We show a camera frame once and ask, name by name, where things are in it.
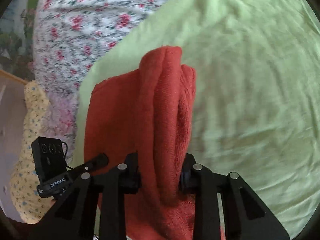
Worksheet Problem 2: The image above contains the yellow cartoon print cloth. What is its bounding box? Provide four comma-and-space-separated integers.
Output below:
10, 80, 75, 224

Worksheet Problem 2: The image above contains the white red floral quilt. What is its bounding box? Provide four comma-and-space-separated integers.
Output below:
32, 0, 198, 98

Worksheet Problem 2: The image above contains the light green bed sheet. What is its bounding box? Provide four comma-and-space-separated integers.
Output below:
75, 0, 320, 238

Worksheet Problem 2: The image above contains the black cable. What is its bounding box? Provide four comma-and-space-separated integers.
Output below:
61, 141, 74, 171

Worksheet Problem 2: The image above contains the floral wall poster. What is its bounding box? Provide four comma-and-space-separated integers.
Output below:
0, 0, 48, 81

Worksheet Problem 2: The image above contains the red knit sweater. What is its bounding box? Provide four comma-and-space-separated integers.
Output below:
84, 45, 222, 240

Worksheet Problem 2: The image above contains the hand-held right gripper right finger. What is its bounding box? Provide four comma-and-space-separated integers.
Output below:
179, 153, 291, 240

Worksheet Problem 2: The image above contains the pink purple floral cloth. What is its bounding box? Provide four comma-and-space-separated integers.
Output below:
46, 90, 81, 161

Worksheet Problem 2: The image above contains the pale bed headboard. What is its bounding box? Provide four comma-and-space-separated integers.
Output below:
0, 69, 29, 220

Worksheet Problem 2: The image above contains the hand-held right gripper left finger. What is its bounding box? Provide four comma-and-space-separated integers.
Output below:
30, 152, 141, 240

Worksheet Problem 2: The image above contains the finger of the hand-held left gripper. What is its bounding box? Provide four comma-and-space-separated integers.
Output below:
67, 153, 109, 178

